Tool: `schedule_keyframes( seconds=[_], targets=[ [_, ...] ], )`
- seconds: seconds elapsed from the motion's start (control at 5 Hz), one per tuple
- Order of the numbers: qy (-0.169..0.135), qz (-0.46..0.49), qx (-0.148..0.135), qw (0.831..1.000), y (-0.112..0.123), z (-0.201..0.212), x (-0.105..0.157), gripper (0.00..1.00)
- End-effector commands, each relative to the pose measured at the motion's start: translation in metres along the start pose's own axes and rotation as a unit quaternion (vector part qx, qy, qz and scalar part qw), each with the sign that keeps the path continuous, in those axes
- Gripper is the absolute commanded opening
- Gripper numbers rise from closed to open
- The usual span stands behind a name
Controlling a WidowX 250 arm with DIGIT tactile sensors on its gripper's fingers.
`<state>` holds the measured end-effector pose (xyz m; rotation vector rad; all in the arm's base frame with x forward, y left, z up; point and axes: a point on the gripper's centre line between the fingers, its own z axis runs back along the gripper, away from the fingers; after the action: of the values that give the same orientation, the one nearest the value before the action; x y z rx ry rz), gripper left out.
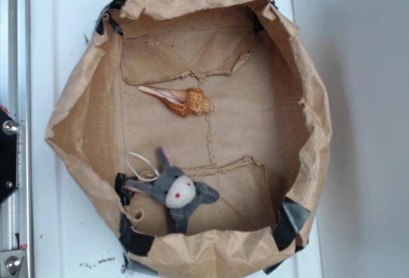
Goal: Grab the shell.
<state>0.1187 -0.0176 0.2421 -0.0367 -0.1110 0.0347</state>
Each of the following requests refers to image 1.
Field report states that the orange spiral sea shell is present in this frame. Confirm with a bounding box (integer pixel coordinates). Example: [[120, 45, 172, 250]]
[[137, 85, 215, 118]]

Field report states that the brown paper lined box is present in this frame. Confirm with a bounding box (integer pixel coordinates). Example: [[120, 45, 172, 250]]
[[46, 0, 332, 277]]

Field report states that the grey plush donkey toy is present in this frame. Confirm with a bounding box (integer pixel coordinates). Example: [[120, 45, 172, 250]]
[[121, 147, 220, 234]]

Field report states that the white plastic tray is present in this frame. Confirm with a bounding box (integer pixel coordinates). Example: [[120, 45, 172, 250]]
[[30, 0, 332, 277]]

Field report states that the black metal bracket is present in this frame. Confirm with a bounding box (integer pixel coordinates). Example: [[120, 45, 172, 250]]
[[0, 105, 19, 205]]

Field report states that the aluminium frame rail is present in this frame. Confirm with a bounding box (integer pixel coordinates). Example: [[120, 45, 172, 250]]
[[1, 0, 33, 277]]

